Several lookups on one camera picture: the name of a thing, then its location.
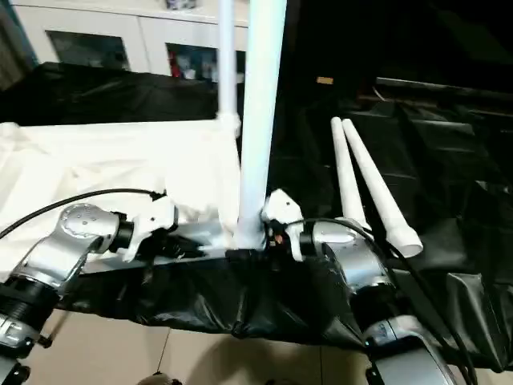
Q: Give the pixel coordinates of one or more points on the white plastic table top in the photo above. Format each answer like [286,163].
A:
[100,160]

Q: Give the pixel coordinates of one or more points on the white plastic table leg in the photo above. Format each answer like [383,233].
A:
[228,60]
[376,180]
[348,176]
[260,100]

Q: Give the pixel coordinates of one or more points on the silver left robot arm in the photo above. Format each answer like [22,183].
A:
[68,240]

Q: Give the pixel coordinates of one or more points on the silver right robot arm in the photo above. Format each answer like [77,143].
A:
[360,264]

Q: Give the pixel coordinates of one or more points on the small tan label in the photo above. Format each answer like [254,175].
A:
[325,80]

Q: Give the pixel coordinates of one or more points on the small white jar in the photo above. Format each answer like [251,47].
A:
[189,74]

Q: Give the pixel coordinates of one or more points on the red bottle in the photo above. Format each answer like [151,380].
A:
[172,66]

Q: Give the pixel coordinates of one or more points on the black work mat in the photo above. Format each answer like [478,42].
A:
[441,168]

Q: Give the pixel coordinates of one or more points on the white glass-door cabinet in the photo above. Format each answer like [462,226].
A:
[120,32]

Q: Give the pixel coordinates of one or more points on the dark low shelf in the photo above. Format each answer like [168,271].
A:
[445,86]

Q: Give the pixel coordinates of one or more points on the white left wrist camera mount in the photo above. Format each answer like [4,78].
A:
[154,224]

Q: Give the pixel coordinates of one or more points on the dark metal stand frame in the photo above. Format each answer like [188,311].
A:
[56,329]

